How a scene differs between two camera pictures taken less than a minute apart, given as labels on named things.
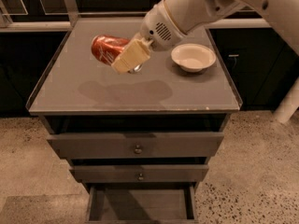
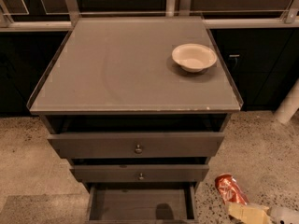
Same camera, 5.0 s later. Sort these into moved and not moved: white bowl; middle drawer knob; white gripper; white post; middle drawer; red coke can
Moved: red coke can; white gripper
Not moved: middle drawer; white post; white bowl; middle drawer knob
